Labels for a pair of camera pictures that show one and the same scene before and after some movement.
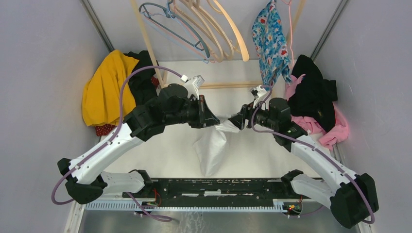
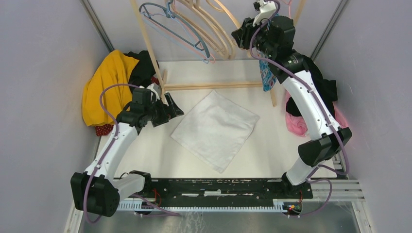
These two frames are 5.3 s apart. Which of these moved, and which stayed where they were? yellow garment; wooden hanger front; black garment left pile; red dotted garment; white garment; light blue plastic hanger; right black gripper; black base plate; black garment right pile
Moved: wooden hanger front; right black gripper; white garment
Stayed: yellow garment; black garment right pile; black base plate; light blue plastic hanger; black garment left pile; red dotted garment
